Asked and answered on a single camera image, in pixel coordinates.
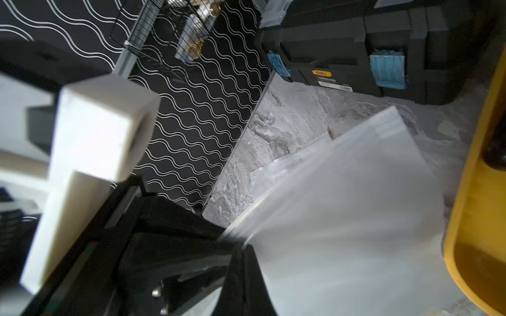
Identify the black wire basket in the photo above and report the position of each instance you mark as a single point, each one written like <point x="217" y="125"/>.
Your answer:
<point x="164" y="36"/>

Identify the pile of toy eggplants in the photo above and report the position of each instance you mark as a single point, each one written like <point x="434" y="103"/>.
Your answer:
<point x="494" y="154"/>

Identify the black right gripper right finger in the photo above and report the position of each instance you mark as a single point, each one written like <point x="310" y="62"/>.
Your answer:
<point x="257" y="300"/>

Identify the yellow plastic bin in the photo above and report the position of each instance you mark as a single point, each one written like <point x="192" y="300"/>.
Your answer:
<point x="474" y="249"/>

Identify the stack of clear zip-top bags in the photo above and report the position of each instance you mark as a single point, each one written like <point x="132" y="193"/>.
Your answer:
<point x="271" y="174"/>

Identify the black toolbox with blue latches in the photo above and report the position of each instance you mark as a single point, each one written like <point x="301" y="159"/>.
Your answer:
<point x="413" y="50"/>

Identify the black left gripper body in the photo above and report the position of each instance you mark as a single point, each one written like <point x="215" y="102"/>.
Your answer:
<point x="140" y="255"/>

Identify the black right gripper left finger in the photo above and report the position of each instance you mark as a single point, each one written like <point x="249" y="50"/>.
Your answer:
<point x="232" y="297"/>

